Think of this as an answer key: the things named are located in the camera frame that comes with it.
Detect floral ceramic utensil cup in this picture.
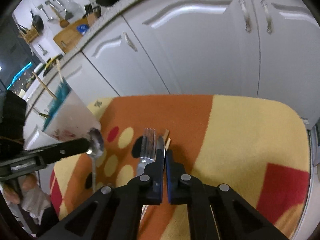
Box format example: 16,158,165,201
43,79,101,141

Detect orange yellow patterned mat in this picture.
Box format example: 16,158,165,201
49,94,311,240

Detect small steel spoon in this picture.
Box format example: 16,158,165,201
86,128,104,193

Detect wooden chopstick pair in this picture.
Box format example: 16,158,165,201
56,59,63,82

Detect large steel spoon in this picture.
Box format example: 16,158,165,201
157,135,165,158

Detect wooden cutting board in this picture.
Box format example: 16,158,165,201
53,18,88,54

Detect left hand white glove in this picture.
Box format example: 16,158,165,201
1,173,51,221

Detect white kitchen cabinets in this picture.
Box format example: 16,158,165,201
22,0,320,151

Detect steel fork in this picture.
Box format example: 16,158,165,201
136,128,156,176

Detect yellow black pot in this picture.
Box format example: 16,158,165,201
43,54,63,77

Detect wooden knife block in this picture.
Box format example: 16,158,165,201
18,27,39,43

